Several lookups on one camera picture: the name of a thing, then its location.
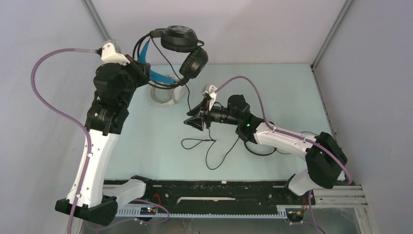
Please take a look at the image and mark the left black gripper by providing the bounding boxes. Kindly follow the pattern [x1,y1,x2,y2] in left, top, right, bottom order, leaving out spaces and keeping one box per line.
[114,54,151,107]

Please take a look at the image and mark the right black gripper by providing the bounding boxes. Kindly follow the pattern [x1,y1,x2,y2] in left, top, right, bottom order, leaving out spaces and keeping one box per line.
[184,97,240,131]

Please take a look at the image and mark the white over-ear headphones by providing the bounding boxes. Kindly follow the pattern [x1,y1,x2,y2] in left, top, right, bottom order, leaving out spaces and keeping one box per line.
[150,74,187,107]

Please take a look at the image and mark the black headphones with blue cable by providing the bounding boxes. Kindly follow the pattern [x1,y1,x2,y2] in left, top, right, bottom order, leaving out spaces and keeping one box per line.
[132,25,241,171]

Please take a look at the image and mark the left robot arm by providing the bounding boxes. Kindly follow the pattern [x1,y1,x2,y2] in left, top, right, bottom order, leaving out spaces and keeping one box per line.
[55,56,154,226]

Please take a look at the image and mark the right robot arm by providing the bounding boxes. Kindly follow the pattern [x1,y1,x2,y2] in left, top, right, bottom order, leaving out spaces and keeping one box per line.
[184,94,348,204]

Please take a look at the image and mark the black on-ear headphones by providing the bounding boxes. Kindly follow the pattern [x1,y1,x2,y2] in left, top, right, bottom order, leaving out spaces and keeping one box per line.
[244,131,323,157]

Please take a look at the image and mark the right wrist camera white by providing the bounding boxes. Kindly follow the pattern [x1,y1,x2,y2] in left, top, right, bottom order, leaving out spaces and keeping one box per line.
[201,84,218,111]

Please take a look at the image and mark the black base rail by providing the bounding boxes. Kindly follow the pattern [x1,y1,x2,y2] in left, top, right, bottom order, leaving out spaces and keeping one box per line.
[103,180,315,216]

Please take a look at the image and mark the white cable duct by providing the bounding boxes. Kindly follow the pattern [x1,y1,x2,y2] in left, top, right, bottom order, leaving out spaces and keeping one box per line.
[116,206,291,219]

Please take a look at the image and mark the right aluminium frame post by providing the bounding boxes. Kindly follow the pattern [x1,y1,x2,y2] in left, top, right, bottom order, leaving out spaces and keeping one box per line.
[310,0,369,207]

